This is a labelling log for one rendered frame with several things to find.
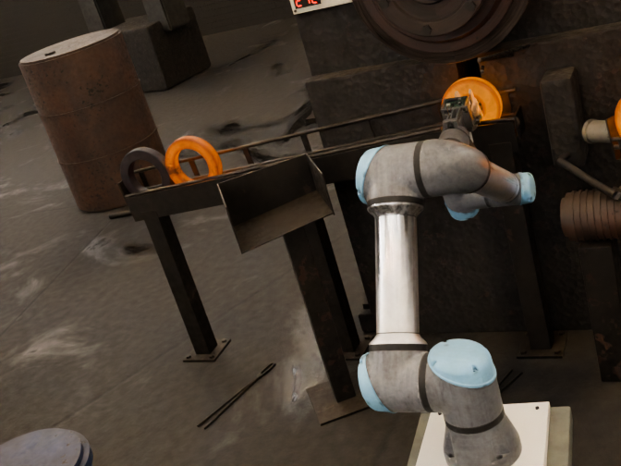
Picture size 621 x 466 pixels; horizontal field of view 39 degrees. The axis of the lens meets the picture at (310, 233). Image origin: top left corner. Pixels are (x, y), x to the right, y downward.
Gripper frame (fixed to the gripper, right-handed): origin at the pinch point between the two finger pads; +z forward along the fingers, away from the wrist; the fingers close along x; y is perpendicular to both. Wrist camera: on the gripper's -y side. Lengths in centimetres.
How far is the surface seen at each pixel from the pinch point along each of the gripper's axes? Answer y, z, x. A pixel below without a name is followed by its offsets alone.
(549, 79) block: 4.6, -3.3, -21.9
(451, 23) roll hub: 26.2, -6.5, -3.2
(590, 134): -6.1, -13.4, -30.5
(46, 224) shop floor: -106, 104, 291
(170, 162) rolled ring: -4, -4, 97
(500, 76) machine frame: 2.1, 6.0, -7.7
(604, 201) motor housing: -18.5, -23.9, -32.6
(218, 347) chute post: -73, -20, 106
